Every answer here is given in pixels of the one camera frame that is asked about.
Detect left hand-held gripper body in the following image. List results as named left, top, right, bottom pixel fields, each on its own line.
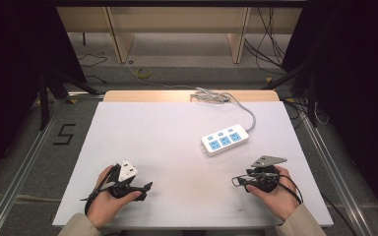
left=107, top=159, right=140, bottom=200

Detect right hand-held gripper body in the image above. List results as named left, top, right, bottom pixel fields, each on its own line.
left=245, top=154, right=288, bottom=194

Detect person's right hand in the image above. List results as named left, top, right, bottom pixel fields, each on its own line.
left=245, top=165, right=301, bottom=222

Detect person's left hand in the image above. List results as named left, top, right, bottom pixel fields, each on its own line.
left=86, top=164, right=143, bottom=230

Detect white table mat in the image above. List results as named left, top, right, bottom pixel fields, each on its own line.
left=52, top=100, right=335, bottom=229

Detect white blue power strip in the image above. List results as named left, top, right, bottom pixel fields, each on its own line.
left=200, top=123, right=250, bottom=157

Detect wooden table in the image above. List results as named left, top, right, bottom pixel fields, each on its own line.
left=102, top=89, right=281, bottom=103

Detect black metal stand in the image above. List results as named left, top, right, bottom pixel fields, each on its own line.
left=261, top=60, right=320, bottom=128
left=38, top=69, right=100, bottom=132

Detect black curtain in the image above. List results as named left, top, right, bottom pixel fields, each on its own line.
left=0, top=0, right=89, bottom=191
left=281, top=0, right=378, bottom=228

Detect light wooden shelf unit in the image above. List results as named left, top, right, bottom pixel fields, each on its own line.
left=56, top=6, right=303, bottom=65

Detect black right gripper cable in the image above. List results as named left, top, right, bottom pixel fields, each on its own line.
left=259, top=172, right=304, bottom=205

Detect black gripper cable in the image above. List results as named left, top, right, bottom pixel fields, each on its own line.
left=259, top=172, right=304, bottom=205
left=80, top=164, right=121, bottom=216

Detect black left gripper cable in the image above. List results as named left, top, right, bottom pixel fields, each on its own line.
left=80, top=164, right=121, bottom=216

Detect grey power strip cable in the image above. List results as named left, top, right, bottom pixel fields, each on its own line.
left=189, top=87, right=257, bottom=134

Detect metal floor rail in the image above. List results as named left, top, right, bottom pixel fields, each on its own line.
left=0, top=92, right=104, bottom=236
left=299, top=109, right=375, bottom=236

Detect loose cables beside table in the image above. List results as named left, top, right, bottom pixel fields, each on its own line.
left=283, top=97, right=330, bottom=130

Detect black cable on floor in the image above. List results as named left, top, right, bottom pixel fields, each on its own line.
left=320, top=192, right=358, bottom=236

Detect yellow tape ring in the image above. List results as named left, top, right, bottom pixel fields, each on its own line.
left=135, top=67, right=153, bottom=80

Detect thin black floor cable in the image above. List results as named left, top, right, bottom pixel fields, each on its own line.
left=77, top=52, right=109, bottom=85

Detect black floor cables bundle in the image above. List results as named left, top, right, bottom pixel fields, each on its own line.
left=243, top=7, right=297, bottom=73

